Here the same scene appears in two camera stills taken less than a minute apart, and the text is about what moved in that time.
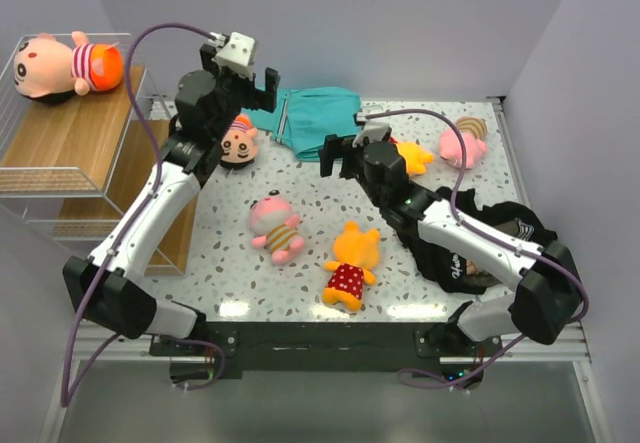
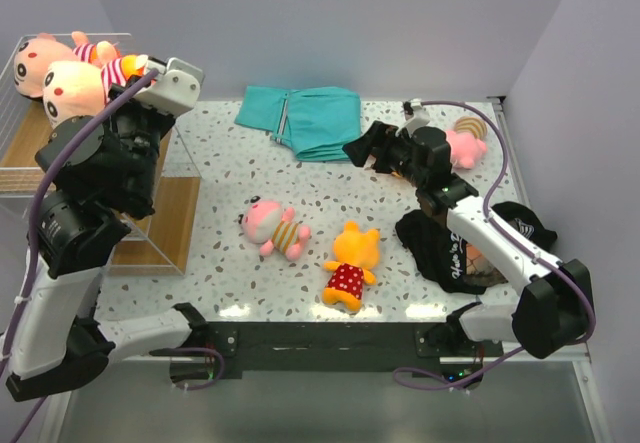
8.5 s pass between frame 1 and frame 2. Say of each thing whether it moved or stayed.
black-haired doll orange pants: moved
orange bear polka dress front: stayed
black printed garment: stayed
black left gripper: moved
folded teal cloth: stayed
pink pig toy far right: stayed
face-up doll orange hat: moved
